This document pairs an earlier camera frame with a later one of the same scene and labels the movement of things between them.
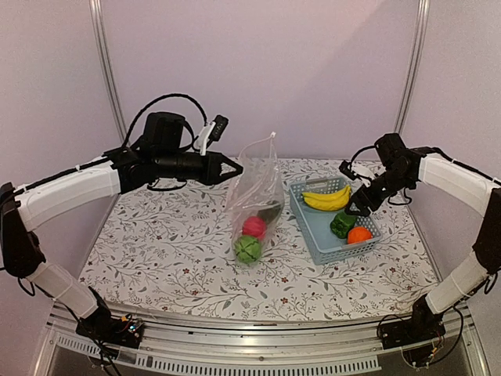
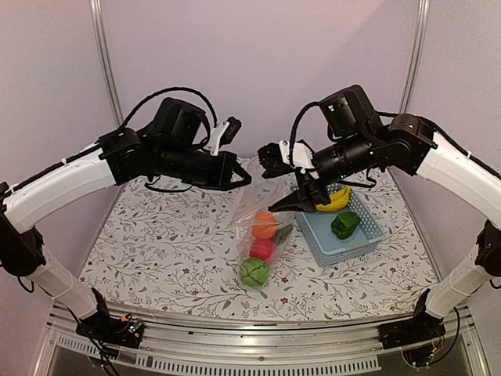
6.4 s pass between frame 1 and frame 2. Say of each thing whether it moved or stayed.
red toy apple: moved
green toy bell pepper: stayed
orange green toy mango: moved
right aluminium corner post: stayed
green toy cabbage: moved
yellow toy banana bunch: stayed
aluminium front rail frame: stayed
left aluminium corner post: stayed
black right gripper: moved
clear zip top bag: moved
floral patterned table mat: stayed
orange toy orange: moved
